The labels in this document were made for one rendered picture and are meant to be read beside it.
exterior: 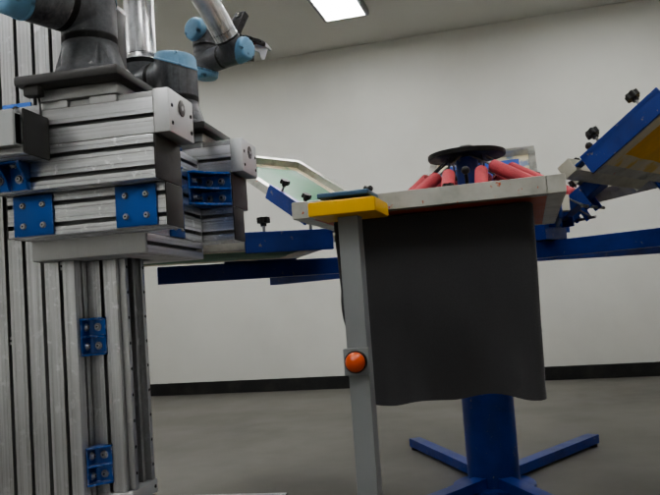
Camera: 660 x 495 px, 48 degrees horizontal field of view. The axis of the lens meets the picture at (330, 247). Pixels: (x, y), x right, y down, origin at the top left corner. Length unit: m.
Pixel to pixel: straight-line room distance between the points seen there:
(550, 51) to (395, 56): 1.30
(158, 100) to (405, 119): 5.10
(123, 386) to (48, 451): 0.21
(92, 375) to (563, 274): 4.92
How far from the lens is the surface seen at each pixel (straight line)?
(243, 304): 6.78
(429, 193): 1.58
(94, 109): 1.59
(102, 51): 1.65
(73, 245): 1.72
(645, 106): 2.41
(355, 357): 1.37
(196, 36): 2.45
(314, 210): 1.38
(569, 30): 6.63
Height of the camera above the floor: 0.77
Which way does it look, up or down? 4 degrees up
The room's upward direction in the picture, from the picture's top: 4 degrees counter-clockwise
